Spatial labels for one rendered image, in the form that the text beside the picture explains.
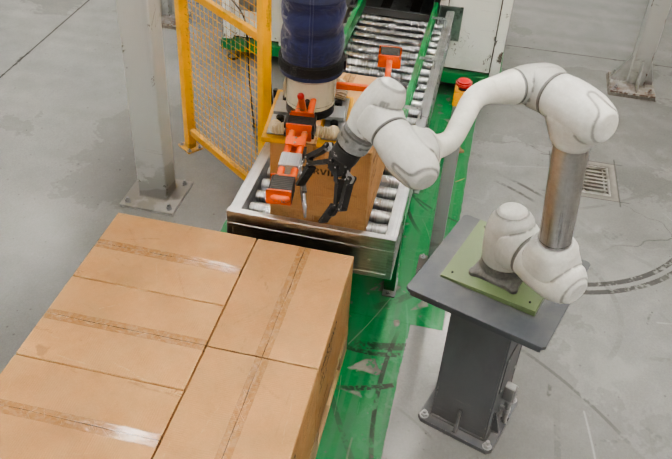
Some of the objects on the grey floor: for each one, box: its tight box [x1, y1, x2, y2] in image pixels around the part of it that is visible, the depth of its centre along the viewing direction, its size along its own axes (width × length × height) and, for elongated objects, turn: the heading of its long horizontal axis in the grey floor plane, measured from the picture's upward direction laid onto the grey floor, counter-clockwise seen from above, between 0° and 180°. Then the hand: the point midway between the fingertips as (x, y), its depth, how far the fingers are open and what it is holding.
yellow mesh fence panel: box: [171, 0, 272, 180], centre depth 378 cm, size 87×10×210 cm, turn 35°
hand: (312, 200), depth 212 cm, fingers open, 13 cm apart
